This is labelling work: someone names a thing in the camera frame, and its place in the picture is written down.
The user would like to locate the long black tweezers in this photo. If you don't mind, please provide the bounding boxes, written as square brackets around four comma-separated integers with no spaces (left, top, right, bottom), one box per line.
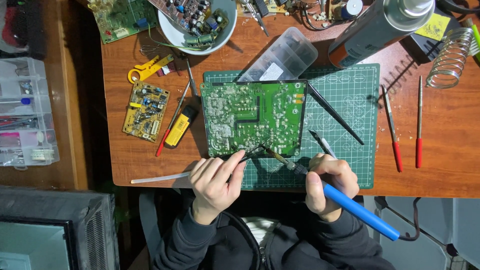
[307,82,365,146]

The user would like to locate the grey and orange spray can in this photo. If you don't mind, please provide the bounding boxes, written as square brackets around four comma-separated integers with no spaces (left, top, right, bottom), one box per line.
[328,0,436,69]

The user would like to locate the silver tweezers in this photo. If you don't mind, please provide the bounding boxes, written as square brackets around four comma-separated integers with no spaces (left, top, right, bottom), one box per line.
[308,130,338,159]

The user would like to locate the red handled needle file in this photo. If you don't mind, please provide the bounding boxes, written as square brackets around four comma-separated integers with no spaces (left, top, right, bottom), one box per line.
[381,84,404,173]
[415,75,424,169]
[155,80,192,157]

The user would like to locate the person's left hand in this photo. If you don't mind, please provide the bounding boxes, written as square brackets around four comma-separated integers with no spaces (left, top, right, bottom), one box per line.
[188,150,247,226]

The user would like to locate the metal coil soldering iron holder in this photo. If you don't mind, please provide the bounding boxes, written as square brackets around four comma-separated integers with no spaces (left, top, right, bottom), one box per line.
[425,27,475,89]

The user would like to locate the thin green wire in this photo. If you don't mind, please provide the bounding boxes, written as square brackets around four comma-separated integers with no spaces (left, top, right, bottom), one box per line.
[148,24,203,51]

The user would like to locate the white bowl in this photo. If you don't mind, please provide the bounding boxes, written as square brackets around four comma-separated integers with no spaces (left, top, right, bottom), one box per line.
[157,0,238,56]

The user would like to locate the clear glue stick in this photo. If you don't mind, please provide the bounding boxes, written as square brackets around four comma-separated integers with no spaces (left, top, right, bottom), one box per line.
[130,172,192,184]

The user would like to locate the metal pliers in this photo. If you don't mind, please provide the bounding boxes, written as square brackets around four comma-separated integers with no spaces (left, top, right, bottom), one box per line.
[240,0,270,37]

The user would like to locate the yellow wire stripper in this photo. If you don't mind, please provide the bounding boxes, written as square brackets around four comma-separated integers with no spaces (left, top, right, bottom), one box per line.
[127,54,175,84]

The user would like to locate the small red component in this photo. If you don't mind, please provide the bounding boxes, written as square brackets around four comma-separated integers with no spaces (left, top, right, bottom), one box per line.
[155,62,182,77]

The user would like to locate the clear plastic parts box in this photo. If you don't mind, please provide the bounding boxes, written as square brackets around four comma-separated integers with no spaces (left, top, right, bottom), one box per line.
[237,26,319,82]

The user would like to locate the yellow cleaning sponge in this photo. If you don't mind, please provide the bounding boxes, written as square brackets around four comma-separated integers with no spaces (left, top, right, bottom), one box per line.
[414,13,451,42]

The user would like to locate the black soldering iron cable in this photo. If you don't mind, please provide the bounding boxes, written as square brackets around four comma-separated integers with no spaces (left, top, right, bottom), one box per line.
[397,197,422,242]

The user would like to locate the green cutting mat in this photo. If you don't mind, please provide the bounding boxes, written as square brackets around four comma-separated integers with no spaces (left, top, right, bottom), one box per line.
[203,64,380,190]

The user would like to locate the black soldering stand base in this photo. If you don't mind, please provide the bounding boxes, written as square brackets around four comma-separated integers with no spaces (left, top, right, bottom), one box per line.
[399,15,464,64]

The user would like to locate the circuit board with large capacitor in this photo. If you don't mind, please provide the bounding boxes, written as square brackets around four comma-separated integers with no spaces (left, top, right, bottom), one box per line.
[328,0,364,21]

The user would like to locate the clear plastic organiser box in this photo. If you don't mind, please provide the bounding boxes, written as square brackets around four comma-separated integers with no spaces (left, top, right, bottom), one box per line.
[0,57,61,167]

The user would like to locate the green pen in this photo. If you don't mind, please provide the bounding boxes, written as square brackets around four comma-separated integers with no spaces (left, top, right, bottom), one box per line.
[462,18,480,62]

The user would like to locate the black monitor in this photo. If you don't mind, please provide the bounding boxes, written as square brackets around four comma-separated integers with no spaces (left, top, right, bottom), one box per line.
[0,187,120,270]

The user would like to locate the large green circuit board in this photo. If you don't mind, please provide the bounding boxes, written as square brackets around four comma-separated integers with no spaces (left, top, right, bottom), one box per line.
[200,80,309,158]

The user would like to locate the person's black jacket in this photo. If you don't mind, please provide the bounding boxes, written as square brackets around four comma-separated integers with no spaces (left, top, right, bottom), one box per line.
[152,195,397,270]

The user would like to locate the green populated circuit board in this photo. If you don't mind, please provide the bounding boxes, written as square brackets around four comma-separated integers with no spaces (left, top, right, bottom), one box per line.
[87,0,158,45]

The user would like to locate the black fine tip tweezers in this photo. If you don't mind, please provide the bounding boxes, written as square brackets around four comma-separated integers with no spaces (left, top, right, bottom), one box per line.
[225,139,271,164]

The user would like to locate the small yellow circuit board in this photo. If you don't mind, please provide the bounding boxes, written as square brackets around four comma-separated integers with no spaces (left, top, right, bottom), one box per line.
[122,79,170,143]

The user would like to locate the red and black bag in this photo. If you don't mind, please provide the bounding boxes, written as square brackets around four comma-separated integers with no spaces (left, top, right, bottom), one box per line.
[0,0,47,61]

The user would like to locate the blue handled soldering iron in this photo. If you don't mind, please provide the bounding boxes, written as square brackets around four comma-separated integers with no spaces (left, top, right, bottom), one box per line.
[265,147,401,242]

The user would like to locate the circuit board with capacitors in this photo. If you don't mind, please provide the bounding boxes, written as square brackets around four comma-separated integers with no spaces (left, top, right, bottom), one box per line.
[148,0,230,47]

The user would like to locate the person's right hand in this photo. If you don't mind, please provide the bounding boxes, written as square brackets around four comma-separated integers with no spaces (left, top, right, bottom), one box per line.
[305,153,360,223]

